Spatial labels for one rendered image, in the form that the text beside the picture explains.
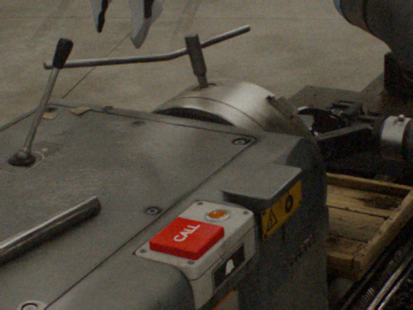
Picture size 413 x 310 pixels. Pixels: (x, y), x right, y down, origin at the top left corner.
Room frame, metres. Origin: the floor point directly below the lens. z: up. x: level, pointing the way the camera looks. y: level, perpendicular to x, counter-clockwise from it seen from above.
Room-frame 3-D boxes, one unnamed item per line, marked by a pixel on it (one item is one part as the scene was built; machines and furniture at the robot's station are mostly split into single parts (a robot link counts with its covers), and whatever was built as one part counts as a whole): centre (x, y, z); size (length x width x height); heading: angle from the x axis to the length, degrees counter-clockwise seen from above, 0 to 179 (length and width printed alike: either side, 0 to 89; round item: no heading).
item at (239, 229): (0.94, 0.04, 1.23); 0.13 x 0.08 x 0.05; 148
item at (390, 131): (1.55, -0.30, 1.08); 0.08 x 0.05 x 0.08; 148
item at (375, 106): (1.88, -0.38, 0.99); 0.20 x 0.10 x 0.05; 148
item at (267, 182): (1.06, -0.04, 1.24); 0.09 x 0.08 x 0.03; 148
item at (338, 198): (1.65, -0.14, 0.89); 0.36 x 0.30 x 0.04; 58
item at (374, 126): (1.60, -0.23, 1.08); 0.12 x 0.09 x 0.08; 58
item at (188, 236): (0.92, 0.04, 1.26); 0.06 x 0.06 x 0.02; 58
